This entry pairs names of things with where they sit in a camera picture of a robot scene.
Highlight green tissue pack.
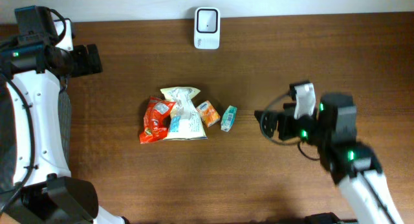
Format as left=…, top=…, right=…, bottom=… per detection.
left=221, top=106, right=237, bottom=132

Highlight orange tissue pack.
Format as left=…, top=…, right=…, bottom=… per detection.
left=196, top=100, right=221, bottom=128

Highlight cream chips bag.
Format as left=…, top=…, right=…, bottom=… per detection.
left=160, top=87, right=207, bottom=140

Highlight red snack packet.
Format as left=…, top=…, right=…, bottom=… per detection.
left=139, top=96, right=176, bottom=144

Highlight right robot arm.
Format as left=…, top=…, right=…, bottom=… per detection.
left=254, top=93, right=403, bottom=223

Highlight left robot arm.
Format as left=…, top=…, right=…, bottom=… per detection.
left=1, top=6, right=127, bottom=223

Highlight white barcode scanner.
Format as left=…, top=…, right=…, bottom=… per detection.
left=193, top=7, right=221, bottom=50

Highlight grey plastic mesh basket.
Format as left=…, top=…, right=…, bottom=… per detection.
left=1, top=87, right=72, bottom=193

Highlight right black camera cable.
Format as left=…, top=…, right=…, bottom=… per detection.
left=259, top=91, right=321, bottom=162

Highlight black camera cable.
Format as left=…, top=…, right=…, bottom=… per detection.
left=259, top=91, right=321, bottom=162
left=0, top=6, right=69, bottom=215

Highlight left black camera cable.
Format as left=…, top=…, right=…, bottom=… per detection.
left=0, top=6, right=69, bottom=215

